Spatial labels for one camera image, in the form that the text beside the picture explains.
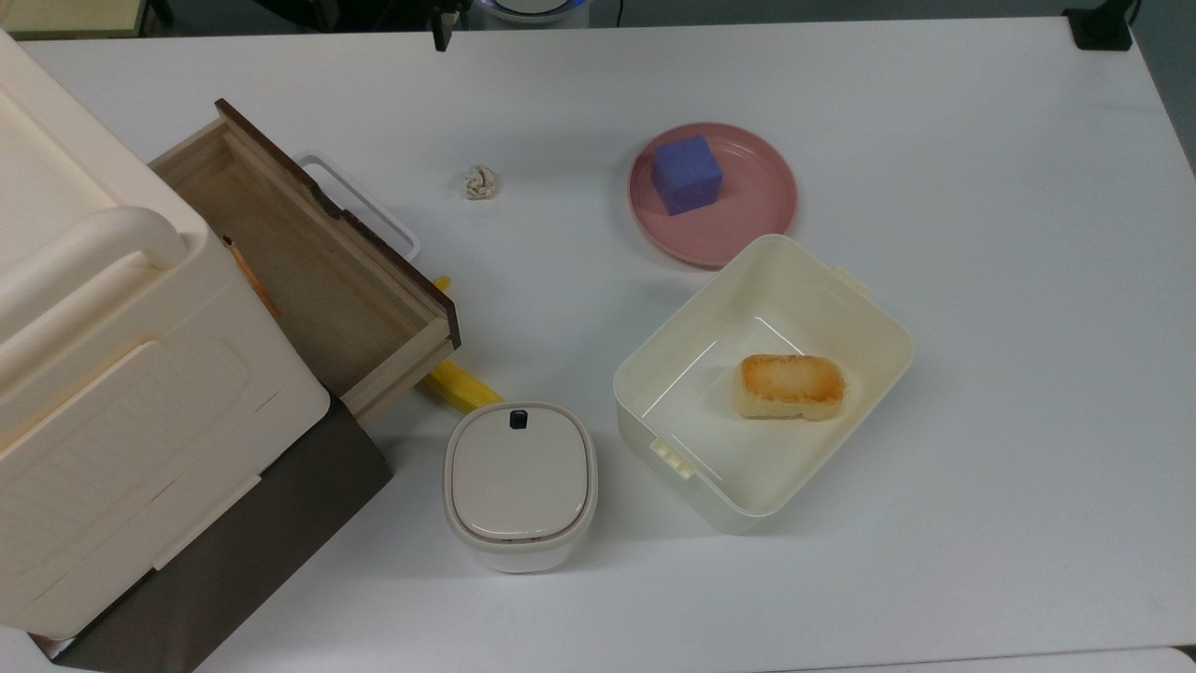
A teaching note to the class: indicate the crumpled white paper ball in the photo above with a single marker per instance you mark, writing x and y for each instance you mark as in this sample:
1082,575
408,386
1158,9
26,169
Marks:
480,182

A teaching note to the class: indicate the pink plate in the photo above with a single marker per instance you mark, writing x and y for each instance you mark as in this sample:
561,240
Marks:
757,206

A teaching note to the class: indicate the dark brown drawer cabinet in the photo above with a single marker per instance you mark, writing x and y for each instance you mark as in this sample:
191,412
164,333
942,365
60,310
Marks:
262,542

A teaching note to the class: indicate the toasted bread piece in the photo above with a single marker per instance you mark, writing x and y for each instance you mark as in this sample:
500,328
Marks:
790,385

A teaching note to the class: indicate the cream open plastic container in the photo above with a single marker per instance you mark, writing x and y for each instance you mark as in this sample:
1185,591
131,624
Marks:
822,308

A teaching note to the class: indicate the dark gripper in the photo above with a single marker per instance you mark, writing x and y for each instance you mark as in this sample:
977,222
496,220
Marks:
444,13

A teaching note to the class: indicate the purple cube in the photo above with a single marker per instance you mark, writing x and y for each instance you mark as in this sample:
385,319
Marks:
687,176

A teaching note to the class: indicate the beige side table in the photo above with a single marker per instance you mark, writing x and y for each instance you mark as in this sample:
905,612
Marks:
65,14

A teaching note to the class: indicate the black table clamp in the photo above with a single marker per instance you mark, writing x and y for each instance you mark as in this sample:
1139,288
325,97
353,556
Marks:
1101,26

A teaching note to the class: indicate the small white lidded trash can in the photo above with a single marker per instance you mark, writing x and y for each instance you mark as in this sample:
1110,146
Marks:
519,481

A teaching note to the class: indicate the yellow banana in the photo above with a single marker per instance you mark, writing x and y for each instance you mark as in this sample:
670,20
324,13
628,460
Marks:
458,385

